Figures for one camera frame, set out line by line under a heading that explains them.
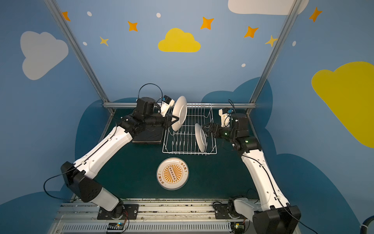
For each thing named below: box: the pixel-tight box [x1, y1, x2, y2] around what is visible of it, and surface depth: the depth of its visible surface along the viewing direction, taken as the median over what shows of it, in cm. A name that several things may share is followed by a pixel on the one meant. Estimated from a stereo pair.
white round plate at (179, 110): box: [171, 95, 188, 132], surface depth 75 cm
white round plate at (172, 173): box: [156, 157, 189, 191], surface depth 88 cm
